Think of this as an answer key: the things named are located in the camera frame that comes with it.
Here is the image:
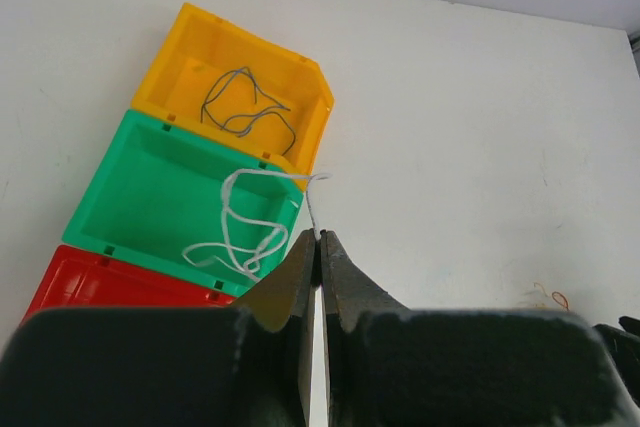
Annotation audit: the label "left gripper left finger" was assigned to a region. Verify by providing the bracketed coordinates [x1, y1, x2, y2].
[1, 230, 316, 426]

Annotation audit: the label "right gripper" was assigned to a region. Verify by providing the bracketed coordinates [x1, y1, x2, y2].
[594, 316, 640, 352]

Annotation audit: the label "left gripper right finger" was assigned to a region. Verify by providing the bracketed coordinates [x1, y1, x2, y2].
[319, 231, 639, 426]

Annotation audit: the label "yellow orange wires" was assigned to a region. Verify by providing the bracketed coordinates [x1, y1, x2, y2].
[519, 281, 571, 312]

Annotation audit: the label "white thin wire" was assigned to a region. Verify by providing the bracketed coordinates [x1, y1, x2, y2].
[181, 168, 334, 283]

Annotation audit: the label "upper green plastic bin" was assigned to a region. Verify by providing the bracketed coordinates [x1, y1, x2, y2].
[62, 110, 303, 297]

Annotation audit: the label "red plastic bin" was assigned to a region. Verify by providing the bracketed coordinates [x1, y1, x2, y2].
[24, 245, 235, 319]

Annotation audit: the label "orange plastic bin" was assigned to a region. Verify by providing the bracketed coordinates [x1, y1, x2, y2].
[131, 3, 334, 189]

